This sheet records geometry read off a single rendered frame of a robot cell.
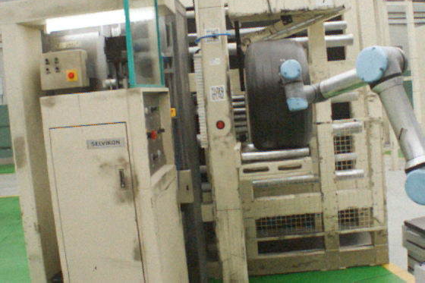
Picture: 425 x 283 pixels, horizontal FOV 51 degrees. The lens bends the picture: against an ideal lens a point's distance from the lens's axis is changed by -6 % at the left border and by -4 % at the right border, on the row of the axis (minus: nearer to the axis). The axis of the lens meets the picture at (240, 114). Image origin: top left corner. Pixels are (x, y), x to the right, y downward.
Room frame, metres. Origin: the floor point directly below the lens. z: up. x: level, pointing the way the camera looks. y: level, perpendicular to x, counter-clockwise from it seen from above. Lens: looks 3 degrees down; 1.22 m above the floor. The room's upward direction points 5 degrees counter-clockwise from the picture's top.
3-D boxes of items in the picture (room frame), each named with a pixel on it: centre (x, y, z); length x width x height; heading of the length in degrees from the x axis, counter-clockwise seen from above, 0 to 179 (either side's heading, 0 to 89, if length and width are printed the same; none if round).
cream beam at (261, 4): (2.69, -0.29, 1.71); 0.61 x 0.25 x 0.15; 88
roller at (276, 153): (2.25, -0.15, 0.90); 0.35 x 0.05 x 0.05; 88
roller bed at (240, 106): (2.78, 0.05, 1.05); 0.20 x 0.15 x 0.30; 88
